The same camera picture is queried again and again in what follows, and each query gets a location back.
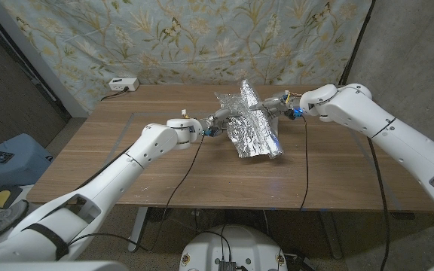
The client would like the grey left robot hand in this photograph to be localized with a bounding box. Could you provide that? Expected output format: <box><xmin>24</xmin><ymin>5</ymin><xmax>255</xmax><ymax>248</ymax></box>
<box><xmin>200</xmin><ymin>107</ymin><xmax>240</xmax><ymax>139</ymax></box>

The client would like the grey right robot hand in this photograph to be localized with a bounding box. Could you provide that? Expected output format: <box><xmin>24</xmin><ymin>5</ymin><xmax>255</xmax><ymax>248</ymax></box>
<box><xmin>249</xmin><ymin>90</ymin><xmax>303</xmax><ymax>121</ymax></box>

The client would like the crinkled aluminum foil roll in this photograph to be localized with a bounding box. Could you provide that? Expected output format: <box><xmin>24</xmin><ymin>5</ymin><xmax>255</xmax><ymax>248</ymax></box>
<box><xmin>214</xmin><ymin>78</ymin><xmax>284</xmax><ymax>160</ymax></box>

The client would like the floral blue backdrop cloth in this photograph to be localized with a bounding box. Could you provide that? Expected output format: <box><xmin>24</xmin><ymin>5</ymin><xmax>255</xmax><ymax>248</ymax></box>
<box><xmin>0</xmin><ymin>0</ymin><xmax>374</xmax><ymax>114</ymax></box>

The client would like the black backdrop stand pole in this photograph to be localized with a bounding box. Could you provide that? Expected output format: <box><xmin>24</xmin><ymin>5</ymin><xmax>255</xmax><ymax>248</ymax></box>
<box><xmin>338</xmin><ymin>0</ymin><xmax>376</xmax><ymax>86</ymax></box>

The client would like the white power strip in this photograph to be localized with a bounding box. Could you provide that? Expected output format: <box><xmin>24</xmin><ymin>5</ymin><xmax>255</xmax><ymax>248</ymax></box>
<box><xmin>108</xmin><ymin>78</ymin><xmax>140</xmax><ymax>93</ymax></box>

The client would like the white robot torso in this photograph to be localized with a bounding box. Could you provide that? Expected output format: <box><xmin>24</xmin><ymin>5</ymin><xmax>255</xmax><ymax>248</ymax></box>
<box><xmin>178</xmin><ymin>224</ymin><xmax>289</xmax><ymax>271</ymax></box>

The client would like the grey metal table leg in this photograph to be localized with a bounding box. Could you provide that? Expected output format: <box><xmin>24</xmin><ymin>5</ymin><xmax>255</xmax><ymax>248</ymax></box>
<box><xmin>127</xmin><ymin>206</ymin><xmax>150</xmax><ymax>252</ymax></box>
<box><xmin>318</xmin><ymin>210</ymin><xmax>343</xmax><ymax>260</ymax></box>

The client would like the blue plastic bin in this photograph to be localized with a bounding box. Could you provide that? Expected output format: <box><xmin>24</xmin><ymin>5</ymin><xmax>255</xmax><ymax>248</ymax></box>
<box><xmin>0</xmin><ymin>132</ymin><xmax>54</xmax><ymax>189</ymax></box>

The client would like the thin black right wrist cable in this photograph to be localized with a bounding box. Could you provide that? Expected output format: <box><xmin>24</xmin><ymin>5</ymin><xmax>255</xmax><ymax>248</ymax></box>
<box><xmin>299</xmin><ymin>115</ymin><xmax>310</xmax><ymax>212</ymax></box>

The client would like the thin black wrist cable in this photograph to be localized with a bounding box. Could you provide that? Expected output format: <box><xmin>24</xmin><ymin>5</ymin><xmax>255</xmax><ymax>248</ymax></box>
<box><xmin>68</xmin><ymin>134</ymin><xmax>206</xmax><ymax>253</ymax></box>
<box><xmin>299</xmin><ymin>115</ymin><xmax>310</xmax><ymax>212</ymax></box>

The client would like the thin black left wrist cable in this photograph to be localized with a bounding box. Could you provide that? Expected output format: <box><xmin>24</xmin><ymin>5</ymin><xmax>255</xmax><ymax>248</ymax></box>
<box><xmin>68</xmin><ymin>134</ymin><xmax>206</xmax><ymax>253</ymax></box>

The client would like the black power strip cable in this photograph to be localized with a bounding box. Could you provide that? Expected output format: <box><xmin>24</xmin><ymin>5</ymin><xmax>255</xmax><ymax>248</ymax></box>
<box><xmin>99</xmin><ymin>87</ymin><xmax>130</xmax><ymax>102</ymax></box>

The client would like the black torso cable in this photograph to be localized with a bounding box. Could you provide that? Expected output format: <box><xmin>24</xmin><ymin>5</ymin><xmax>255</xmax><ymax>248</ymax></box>
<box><xmin>197</xmin><ymin>224</ymin><xmax>233</xmax><ymax>263</ymax></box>

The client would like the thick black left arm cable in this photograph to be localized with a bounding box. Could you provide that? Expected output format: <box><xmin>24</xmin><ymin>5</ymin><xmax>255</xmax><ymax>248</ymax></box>
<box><xmin>75</xmin><ymin>145</ymin><xmax>135</xmax><ymax>191</ymax></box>

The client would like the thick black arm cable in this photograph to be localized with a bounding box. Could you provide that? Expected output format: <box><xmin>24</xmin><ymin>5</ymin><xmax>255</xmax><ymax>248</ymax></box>
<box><xmin>367</xmin><ymin>137</ymin><xmax>391</xmax><ymax>271</ymax></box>
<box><xmin>75</xmin><ymin>145</ymin><xmax>135</xmax><ymax>191</ymax></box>

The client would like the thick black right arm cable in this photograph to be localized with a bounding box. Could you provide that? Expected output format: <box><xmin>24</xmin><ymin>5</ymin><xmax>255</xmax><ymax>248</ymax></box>
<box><xmin>367</xmin><ymin>137</ymin><xmax>391</xmax><ymax>271</ymax></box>

